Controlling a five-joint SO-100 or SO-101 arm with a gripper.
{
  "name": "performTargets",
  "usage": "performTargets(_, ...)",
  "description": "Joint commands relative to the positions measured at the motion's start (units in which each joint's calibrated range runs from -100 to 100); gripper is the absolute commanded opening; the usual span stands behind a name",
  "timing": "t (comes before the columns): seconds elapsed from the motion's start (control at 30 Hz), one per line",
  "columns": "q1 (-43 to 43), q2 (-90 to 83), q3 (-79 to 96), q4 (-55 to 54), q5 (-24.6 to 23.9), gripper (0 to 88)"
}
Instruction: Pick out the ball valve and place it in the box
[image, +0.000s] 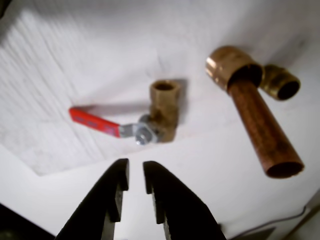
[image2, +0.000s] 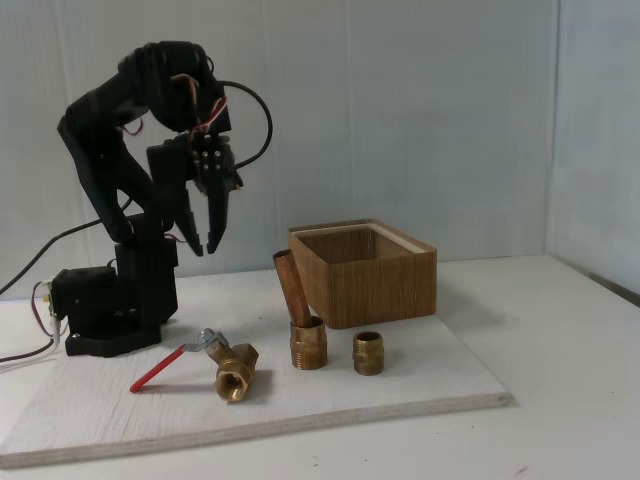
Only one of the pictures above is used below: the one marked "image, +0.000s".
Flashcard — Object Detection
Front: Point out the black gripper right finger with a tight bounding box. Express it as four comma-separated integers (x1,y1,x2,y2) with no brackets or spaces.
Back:
142,160,228,240

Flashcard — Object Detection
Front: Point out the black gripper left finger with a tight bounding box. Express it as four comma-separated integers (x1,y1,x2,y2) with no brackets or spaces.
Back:
54,158,131,240

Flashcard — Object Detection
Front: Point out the brass ball valve red handle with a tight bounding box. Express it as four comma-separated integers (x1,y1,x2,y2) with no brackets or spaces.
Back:
68,79,185,146

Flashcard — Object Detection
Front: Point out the copper pipe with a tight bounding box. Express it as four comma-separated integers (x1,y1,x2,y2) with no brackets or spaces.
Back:
226,64,306,179

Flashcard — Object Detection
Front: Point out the white wooden board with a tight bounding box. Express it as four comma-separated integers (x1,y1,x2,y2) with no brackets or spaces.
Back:
0,0,320,226

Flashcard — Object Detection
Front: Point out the tall brass pipe fitting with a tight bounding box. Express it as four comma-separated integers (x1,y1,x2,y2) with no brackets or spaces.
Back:
204,45,265,91

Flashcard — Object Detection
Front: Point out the short brass threaded nipple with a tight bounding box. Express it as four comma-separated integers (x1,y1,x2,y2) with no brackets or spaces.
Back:
258,64,302,102

